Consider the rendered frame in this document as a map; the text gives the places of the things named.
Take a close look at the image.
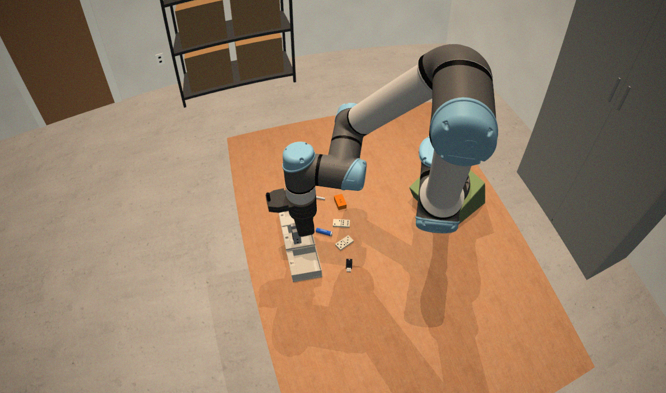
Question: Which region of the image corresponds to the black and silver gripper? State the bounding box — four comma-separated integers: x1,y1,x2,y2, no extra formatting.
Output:
265,187,317,245

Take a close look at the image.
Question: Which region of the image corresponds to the orange battery block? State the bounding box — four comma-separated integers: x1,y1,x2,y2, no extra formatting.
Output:
334,194,347,210

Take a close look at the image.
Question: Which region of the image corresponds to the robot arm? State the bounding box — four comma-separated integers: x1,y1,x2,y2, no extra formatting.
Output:
282,44,498,233

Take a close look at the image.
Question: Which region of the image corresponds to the beige domino tile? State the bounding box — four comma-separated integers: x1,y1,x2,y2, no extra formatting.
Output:
333,219,350,228
335,235,354,251

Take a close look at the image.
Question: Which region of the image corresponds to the beige three-compartment bin rack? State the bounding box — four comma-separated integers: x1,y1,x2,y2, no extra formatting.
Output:
279,211,322,282

